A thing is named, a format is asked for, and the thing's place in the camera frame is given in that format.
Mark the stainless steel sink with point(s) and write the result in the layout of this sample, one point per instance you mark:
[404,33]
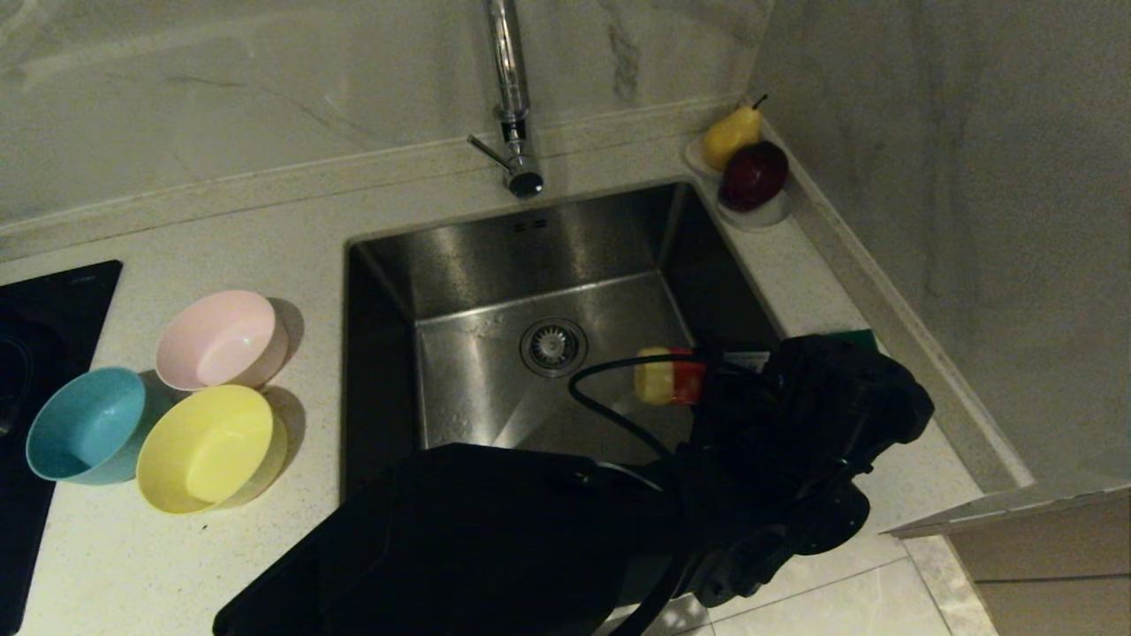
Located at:
[495,265]

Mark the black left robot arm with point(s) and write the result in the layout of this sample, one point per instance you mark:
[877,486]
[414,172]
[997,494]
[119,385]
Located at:
[459,548]

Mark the white fruit dish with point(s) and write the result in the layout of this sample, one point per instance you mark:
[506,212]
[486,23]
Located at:
[760,219]

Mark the yellow pear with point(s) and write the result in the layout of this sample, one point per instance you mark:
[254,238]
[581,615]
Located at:
[729,137]

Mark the pink bowl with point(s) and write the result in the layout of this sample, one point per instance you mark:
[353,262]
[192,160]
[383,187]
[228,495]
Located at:
[221,340]

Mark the round metal sink drain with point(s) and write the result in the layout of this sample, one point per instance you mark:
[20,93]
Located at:
[553,347]

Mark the green sponge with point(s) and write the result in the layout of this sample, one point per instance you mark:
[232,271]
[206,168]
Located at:
[853,339]

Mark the chrome faucet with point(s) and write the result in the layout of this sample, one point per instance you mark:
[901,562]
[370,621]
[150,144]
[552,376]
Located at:
[512,97]

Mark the yellow bowl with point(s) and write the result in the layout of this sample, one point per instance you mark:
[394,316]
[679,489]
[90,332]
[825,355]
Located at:
[208,450]

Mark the dark red apple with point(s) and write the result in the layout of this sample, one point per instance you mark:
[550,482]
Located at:
[753,177]

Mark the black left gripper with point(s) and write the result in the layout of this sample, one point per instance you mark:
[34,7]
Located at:
[742,442]

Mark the black glass cooktop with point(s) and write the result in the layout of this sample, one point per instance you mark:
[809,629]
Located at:
[53,309]

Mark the blue bowl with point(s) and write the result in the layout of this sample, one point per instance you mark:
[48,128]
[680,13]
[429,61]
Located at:
[84,424]

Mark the beige wooden cabinet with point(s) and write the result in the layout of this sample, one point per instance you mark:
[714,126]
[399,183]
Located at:
[1043,565]

